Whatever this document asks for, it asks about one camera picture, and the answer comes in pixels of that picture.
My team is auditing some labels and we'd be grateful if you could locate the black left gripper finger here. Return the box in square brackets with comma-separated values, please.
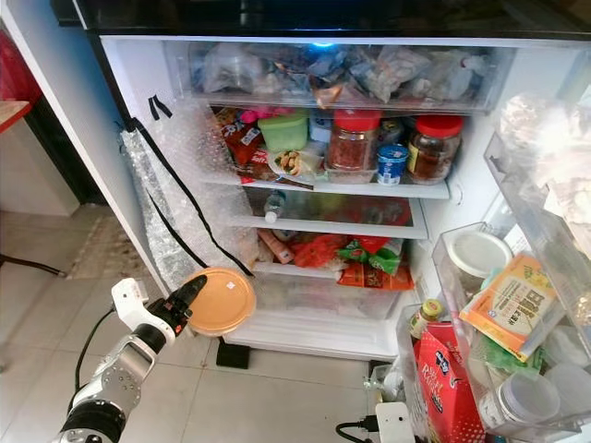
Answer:
[172, 274, 209, 313]

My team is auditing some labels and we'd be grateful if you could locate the orange lidded round bowl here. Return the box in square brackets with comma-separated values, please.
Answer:
[187, 267, 257, 337]

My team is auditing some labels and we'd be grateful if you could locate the black fridge foot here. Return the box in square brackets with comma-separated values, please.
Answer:
[217, 337, 252, 370]

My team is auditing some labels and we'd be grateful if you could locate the clear shallow fridge drawer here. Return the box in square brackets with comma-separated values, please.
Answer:
[243, 185, 428, 239]

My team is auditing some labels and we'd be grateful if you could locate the black and white fridge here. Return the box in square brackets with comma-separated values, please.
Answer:
[5, 0, 591, 443]

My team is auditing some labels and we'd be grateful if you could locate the clear fridge door bin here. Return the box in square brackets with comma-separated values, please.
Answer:
[397, 305, 591, 443]
[432, 221, 591, 370]
[485, 51, 591, 333]

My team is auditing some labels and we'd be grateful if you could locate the bubble wrap sheet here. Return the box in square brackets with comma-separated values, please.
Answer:
[120, 97, 250, 292]

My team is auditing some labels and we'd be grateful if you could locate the pink sausage stick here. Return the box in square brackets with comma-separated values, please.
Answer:
[259, 229, 294, 265]

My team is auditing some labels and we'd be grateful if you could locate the brown patterned floor mat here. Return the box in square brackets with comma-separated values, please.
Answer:
[69, 212, 149, 278]

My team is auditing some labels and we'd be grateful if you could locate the white cap bottle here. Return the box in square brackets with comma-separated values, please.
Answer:
[263, 189, 287, 224]

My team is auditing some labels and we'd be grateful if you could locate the clear crisper drawer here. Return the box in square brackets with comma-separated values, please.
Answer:
[254, 269, 405, 319]

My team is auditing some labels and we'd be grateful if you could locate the red orange food packet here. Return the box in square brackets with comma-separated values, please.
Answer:
[291, 233, 352, 270]

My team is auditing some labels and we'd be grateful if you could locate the red snack packet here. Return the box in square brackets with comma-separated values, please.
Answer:
[214, 106, 269, 178]

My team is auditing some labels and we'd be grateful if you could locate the plate of snacks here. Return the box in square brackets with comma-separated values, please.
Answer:
[266, 148, 326, 183]

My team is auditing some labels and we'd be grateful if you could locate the flat orange food packet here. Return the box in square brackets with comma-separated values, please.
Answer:
[337, 263, 416, 292]

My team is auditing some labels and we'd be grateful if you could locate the green plastic container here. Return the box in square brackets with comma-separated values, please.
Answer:
[257, 109, 310, 153]

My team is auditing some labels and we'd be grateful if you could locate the green snack packet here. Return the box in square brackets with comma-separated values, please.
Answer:
[337, 235, 405, 270]

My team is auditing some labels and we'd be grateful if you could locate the red lid jar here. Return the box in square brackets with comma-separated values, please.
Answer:
[406, 114, 464, 181]
[326, 109, 384, 174]

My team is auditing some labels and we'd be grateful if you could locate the small gold cap bottle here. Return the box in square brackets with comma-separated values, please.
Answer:
[408, 297, 444, 341]

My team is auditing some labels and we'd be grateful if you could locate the blue yoghurt cup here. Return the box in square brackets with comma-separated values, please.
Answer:
[376, 143, 410, 186]

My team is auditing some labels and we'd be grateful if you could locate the clear drawer with food bags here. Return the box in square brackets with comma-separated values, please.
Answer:
[187, 40, 515, 114]

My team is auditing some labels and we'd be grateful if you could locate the red carton box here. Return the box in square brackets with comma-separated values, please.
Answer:
[414, 320, 486, 443]

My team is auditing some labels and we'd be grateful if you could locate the red bag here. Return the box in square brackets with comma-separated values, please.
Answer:
[0, 32, 42, 102]

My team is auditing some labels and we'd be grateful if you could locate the white lidded round container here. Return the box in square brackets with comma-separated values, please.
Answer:
[443, 228, 513, 282]

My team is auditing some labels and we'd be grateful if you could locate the yellow printed packet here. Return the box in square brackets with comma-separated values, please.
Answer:
[460, 252, 560, 361]

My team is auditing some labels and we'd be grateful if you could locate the white lid jar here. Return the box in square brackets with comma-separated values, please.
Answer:
[480, 369, 562, 435]

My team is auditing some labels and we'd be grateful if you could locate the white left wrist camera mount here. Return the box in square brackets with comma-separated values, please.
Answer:
[111, 277, 163, 333]

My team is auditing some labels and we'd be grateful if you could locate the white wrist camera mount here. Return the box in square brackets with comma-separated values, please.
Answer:
[374, 401, 416, 443]
[111, 277, 163, 333]

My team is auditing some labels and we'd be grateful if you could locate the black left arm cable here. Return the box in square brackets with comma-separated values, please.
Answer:
[72, 309, 116, 412]

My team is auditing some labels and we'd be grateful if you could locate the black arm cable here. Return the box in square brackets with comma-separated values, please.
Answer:
[335, 415, 380, 439]
[72, 309, 116, 412]

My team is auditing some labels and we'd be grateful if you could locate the black floor cable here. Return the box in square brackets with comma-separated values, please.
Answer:
[0, 254, 67, 278]

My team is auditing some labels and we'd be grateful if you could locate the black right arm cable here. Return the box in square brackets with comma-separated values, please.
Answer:
[335, 415, 380, 439]

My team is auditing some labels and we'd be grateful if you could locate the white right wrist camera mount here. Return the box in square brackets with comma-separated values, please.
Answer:
[374, 401, 416, 443]

